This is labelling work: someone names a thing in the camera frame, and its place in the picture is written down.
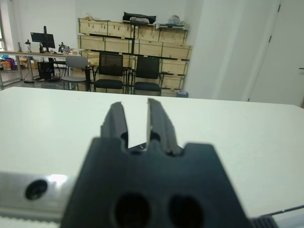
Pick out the white flat tray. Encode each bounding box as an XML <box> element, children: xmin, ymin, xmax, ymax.
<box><xmin>155</xmin><ymin>23</ymin><xmax>190</xmax><ymax>30</ymax></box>

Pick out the wooden top desk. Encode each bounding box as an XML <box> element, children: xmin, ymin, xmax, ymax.
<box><xmin>0</xmin><ymin>49</ymin><xmax>80</xmax><ymax>87</ymax></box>

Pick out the white door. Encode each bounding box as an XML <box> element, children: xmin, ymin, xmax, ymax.
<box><xmin>248</xmin><ymin>0</ymin><xmax>304</xmax><ymax>106</ymax></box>

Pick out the grey cloth bundle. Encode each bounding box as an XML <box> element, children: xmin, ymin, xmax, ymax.
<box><xmin>130</xmin><ymin>16</ymin><xmax>151</xmax><ymax>24</ymax></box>

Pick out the black metal stand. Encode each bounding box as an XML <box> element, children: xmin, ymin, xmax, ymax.
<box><xmin>130</xmin><ymin>20</ymin><xmax>149</xmax><ymax>95</ymax></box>

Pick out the purple orange bag pile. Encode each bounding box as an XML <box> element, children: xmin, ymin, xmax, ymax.
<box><xmin>0</xmin><ymin>55</ymin><xmax>18</xmax><ymax>71</ymax></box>

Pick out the black mesh chair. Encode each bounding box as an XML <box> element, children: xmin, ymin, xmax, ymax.
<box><xmin>133</xmin><ymin>56</ymin><xmax>162</xmax><ymax>96</ymax></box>
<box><xmin>85</xmin><ymin>51</ymin><xmax>125</xmax><ymax>94</ymax></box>

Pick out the black fabric bag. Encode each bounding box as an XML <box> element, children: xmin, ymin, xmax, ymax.
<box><xmin>123</xmin><ymin>11</ymin><xmax>157</xmax><ymax>25</ymax></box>

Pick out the grey plastic chair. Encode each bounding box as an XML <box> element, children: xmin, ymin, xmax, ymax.
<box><xmin>60</xmin><ymin>55</ymin><xmax>91</xmax><ymax>91</ymax></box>

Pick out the clear plastic bag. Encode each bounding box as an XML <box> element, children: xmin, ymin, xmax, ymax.
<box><xmin>167</xmin><ymin>14</ymin><xmax>186</xmax><ymax>25</ymax></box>

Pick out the bright window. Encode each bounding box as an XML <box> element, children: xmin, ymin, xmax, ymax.
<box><xmin>0</xmin><ymin>0</ymin><xmax>7</xmax><ymax>52</ymax></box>

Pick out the black computer tower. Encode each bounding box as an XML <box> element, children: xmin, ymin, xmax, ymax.
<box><xmin>38</xmin><ymin>61</ymin><xmax>55</xmax><ymax>80</ymax></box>

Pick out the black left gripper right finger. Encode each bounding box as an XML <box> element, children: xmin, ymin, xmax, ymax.
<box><xmin>146</xmin><ymin>97</ymin><xmax>183</xmax><ymax>155</ymax></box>

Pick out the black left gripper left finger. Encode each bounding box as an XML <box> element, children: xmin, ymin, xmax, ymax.
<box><xmin>100</xmin><ymin>101</ymin><xmax>129</xmax><ymax>150</ymax></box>

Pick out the plywood shipping crate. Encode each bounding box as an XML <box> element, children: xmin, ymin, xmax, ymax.
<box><xmin>133</xmin><ymin>39</ymin><xmax>163</xmax><ymax>57</ymax></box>
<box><xmin>138</xmin><ymin>25</ymin><xmax>159</xmax><ymax>42</ymax></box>
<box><xmin>79</xmin><ymin>18</ymin><xmax>109</xmax><ymax>36</ymax></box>
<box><xmin>158</xmin><ymin>28</ymin><xmax>188</xmax><ymax>45</ymax></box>
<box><xmin>77</xmin><ymin>35</ymin><xmax>105</xmax><ymax>51</ymax></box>
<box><xmin>104</xmin><ymin>37</ymin><xmax>134</xmax><ymax>54</ymax></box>
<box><xmin>161</xmin><ymin>75</ymin><xmax>187</xmax><ymax>91</ymax></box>
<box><xmin>162</xmin><ymin>42</ymin><xmax>192</xmax><ymax>60</ymax></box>
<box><xmin>108</xmin><ymin>20</ymin><xmax>139</xmax><ymax>39</ymax></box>
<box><xmin>82</xmin><ymin>50</ymin><xmax>100</xmax><ymax>66</ymax></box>
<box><xmin>161</xmin><ymin>58</ymin><xmax>190</xmax><ymax>76</ymax></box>

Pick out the cardboard box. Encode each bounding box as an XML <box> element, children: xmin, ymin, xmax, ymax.
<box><xmin>18</xmin><ymin>56</ymin><xmax>38</xmax><ymax>70</ymax></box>

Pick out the black computer monitor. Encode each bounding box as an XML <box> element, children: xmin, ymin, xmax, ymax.
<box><xmin>30</xmin><ymin>25</ymin><xmax>56</xmax><ymax>53</ymax></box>

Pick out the black desktop microscope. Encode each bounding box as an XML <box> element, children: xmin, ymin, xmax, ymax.
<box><xmin>57</xmin><ymin>42</ymin><xmax>70</xmax><ymax>55</ymax></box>

